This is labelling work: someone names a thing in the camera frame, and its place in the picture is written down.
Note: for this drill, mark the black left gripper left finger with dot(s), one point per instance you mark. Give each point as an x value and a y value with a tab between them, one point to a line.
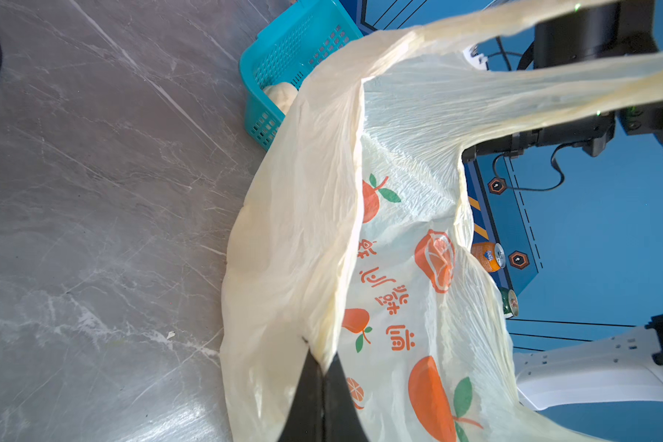
305	422

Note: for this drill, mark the teal perforated plastic basket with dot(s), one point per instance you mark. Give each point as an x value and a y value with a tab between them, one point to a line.
286	51

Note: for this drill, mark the pale pear in basket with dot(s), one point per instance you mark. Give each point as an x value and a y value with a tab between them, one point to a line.
282	95

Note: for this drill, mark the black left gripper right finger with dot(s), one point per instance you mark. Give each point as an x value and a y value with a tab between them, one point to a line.
340	418

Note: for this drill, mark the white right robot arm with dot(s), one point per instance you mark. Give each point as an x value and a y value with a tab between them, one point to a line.
627	367

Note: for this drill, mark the yellow printed plastic bag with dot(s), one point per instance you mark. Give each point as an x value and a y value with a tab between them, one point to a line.
354	240

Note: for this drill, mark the orange soda can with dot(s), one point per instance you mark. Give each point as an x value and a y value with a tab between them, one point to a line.
490	255

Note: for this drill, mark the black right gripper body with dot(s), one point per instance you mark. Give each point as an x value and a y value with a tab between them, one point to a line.
614	30

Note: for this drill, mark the green beer can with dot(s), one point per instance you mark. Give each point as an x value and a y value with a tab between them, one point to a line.
510	302

